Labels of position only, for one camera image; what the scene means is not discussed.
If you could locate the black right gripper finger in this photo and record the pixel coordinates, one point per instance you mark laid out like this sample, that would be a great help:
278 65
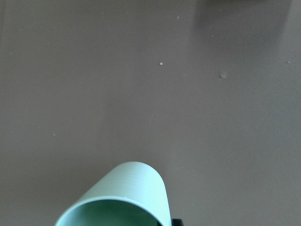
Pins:
177 222

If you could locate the green plastic cup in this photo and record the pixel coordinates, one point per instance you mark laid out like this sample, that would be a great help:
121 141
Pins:
131 194

